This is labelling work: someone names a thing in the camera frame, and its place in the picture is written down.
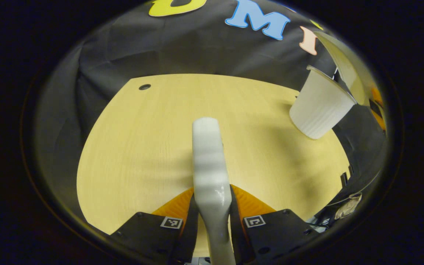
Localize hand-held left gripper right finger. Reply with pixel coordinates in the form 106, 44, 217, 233
228, 184, 324, 265

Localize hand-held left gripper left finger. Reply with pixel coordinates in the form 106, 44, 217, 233
110, 186, 200, 265

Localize small grey dustpan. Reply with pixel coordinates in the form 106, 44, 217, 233
313, 31, 371, 107

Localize white plastic garbage bin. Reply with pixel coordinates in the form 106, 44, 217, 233
289, 66, 357, 139

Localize small white broom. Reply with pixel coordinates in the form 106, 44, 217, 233
192, 117, 236, 265

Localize wooden desktop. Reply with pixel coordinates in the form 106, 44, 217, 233
77, 74, 350, 258

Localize crumpled clear plastic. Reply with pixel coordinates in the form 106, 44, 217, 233
334, 192, 363, 220

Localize black backdrop cloth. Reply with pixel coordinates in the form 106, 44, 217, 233
35, 0, 387, 225

